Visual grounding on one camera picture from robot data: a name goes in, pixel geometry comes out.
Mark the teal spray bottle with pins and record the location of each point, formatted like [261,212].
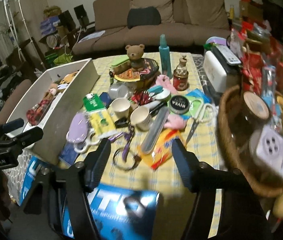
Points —
[165,57]

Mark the white and teal dispenser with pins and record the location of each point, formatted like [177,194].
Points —
[158,93]

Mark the blue packet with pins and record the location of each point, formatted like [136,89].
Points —
[197,94]

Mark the green lid snack box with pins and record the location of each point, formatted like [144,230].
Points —
[120,64]

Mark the remote control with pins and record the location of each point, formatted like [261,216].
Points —
[228,55]

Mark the tiger face box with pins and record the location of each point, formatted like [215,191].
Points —
[65,82]

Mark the pink sock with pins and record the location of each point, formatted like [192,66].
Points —
[175,122]

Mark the white handled scissors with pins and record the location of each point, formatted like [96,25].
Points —
[205,114]

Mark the white tissue box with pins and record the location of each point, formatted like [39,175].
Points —
[220,74]

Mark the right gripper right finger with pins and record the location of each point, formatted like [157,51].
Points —
[188,167]

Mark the red jar with glass top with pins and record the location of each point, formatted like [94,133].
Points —
[180,77]

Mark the Nivea men tin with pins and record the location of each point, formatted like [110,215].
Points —
[179,104]

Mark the wicker basket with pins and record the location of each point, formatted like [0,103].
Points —
[234,136]

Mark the black cushion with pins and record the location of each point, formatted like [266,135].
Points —
[143,16]

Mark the white power adapter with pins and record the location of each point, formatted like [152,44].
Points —
[266,150]

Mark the navy blue sachet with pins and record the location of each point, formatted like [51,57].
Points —
[68,154]

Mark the green Darlie toothpaste box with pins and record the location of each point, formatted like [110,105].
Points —
[99,116]

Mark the instant noodle bowl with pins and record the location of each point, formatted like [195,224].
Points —
[139,80]

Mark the brown sofa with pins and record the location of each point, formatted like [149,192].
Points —
[185,23]

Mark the blue printed box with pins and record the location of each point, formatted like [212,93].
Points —
[118,213]

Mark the white lip balm tube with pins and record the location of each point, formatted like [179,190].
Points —
[147,107]

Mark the yellow soap packet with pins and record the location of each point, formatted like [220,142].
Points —
[162,150]

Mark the white clothes rack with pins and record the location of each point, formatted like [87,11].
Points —
[18,26]

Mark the wooden lid jar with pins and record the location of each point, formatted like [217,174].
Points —
[254,111]

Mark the purple eyelash curler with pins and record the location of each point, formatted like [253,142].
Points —
[128,136]

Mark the green black keychain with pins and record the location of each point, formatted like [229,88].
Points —
[111,77]

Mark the plaid scarecrow doll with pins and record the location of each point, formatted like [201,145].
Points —
[36,113]

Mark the white storage tray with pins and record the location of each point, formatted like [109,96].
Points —
[57,118]

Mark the black mascara tube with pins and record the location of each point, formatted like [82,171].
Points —
[155,111]

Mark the clear toothbrush case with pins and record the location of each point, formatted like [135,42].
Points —
[153,134]

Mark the yellow checkered tablecloth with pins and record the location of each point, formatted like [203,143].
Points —
[177,201]

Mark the brown bear figurine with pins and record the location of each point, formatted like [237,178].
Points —
[135,54]

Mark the green card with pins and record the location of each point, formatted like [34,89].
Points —
[195,103]

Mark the clear plastic cup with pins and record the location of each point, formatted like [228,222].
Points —
[119,90]

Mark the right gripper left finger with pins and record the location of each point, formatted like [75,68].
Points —
[95,164]

